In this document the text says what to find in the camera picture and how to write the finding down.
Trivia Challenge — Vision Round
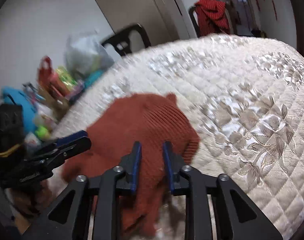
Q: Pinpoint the dark wooden chair left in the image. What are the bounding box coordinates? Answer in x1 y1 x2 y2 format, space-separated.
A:
101 23 151 56

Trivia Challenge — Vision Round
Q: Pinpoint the green patterned package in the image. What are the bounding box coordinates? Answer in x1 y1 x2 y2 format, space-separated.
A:
56 66 77 91

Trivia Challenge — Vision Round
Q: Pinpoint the red black checked garment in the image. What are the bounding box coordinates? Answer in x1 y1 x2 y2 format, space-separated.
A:
194 0 231 36

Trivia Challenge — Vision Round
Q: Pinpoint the white plastic bag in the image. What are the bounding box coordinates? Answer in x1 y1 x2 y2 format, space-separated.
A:
64 31 114 80

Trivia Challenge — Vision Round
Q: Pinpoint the rust red knit sweater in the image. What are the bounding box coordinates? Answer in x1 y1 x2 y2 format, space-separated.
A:
61 94 200 236

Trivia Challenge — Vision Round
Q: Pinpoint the cream quilted bedspread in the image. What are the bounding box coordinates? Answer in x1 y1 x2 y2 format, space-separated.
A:
53 35 304 239

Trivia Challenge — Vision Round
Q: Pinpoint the dark wooden chair with garment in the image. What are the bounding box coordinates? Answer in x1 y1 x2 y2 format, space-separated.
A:
188 3 237 38

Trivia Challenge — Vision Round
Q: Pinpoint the teal woven basket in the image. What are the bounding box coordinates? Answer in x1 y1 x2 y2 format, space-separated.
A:
84 69 105 89

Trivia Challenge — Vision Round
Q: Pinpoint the red gift bag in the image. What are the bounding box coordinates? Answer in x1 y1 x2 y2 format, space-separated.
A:
37 56 69 98

